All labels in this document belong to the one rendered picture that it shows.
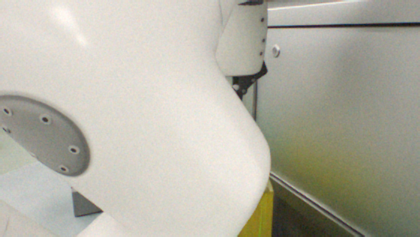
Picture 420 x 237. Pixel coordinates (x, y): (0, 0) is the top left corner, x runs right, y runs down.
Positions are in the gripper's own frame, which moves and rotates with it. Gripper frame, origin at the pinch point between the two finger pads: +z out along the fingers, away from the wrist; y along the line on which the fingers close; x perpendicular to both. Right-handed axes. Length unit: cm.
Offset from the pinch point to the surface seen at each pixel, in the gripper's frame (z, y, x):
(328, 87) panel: -4.3, -14.1, 5.7
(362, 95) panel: -5.6, -14.3, 11.5
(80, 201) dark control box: 49, 21, -40
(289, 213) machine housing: 25.0, -17.3, 1.8
